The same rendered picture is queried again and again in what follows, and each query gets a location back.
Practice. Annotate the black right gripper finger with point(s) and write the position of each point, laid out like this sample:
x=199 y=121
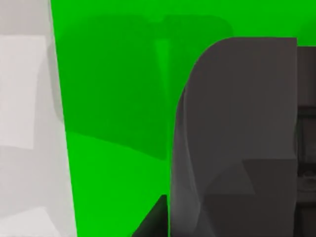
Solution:
x=156 y=221

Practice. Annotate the green mat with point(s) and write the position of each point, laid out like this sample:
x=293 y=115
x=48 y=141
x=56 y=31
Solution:
x=116 y=98

